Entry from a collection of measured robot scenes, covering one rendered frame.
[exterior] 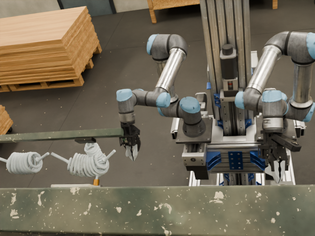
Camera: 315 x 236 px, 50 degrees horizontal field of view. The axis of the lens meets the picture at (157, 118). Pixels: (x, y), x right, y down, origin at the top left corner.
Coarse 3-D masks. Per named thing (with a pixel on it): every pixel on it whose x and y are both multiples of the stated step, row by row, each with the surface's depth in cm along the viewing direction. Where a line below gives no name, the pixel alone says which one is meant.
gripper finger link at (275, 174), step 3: (276, 162) 131; (276, 165) 130; (267, 168) 134; (270, 168) 133; (276, 168) 130; (267, 171) 134; (270, 171) 133; (276, 171) 130; (270, 174) 133; (273, 174) 131; (276, 174) 130; (273, 177) 131; (276, 177) 131; (276, 180) 131; (276, 183) 132
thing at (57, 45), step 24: (0, 24) 532; (24, 24) 509; (48, 24) 488; (72, 24) 470; (0, 48) 467; (24, 48) 460; (48, 48) 453; (72, 48) 470; (96, 48) 551; (0, 72) 497; (24, 72) 488; (48, 72) 483; (72, 72) 473
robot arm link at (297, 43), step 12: (288, 36) 160; (300, 36) 157; (312, 36) 155; (288, 48) 160; (300, 48) 157; (312, 48) 154; (300, 60) 161; (312, 60) 160; (300, 72) 167; (300, 84) 172; (300, 96) 177; (288, 108) 186; (300, 108) 180; (312, 108) 180; (300, 120) 186
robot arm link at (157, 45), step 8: (152, 40) 188; (160, 40) 185; (168, 40) 183; (152, 48) 188; (160, 48) 186; (168, 48) 184; (152, 56) 193; (160, 56) 189; (168, 56) 191; (160, 64) 194; (160, 72) 197; (176, 96) 208; (176, 104) 207; (160, 112) 213; (168, 112) 210
